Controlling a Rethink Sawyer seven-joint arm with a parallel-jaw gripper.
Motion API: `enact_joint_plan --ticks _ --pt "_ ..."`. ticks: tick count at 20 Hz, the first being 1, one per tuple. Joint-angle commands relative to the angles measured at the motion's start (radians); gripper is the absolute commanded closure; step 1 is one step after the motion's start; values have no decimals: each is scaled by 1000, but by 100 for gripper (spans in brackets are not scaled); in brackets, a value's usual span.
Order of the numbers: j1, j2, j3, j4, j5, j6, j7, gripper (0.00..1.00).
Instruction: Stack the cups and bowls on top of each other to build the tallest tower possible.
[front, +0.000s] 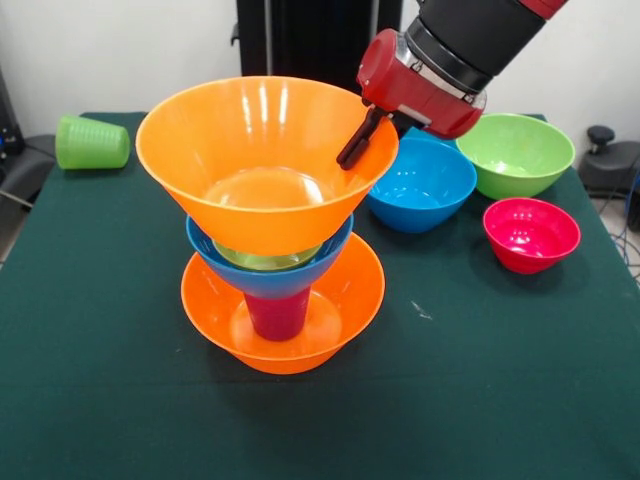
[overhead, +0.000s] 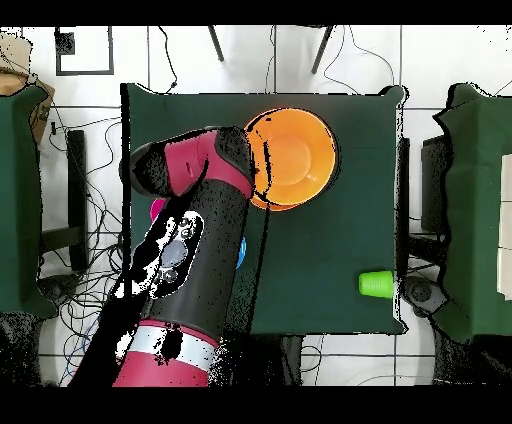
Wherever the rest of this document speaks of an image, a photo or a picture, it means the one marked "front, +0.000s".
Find dark grey stand base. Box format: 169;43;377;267
0;133;69;216

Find blue plastic bowl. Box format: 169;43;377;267
185;214;355;300
365;137;478;235

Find purple plastic cup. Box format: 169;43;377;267
243;289;312;343

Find dark green table cloth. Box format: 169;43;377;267
0;111;640;480

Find large green plastic bowl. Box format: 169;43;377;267
454;113;577;200

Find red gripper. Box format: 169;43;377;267
336;28;489;172

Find small green plastic bowl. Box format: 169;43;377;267
212;238;324;273

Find small pink plastic bowl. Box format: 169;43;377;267
482;197;582;276

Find green plastic cup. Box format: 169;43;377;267
54;114;131;171

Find large orange plastic bowl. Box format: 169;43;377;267
180;232;387;376
135;75;400;257

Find black stand base with knob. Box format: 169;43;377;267
579;124;640;201

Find black equipment box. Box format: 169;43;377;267
0;67;26;156

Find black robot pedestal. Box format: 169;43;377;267
230;0;405;96

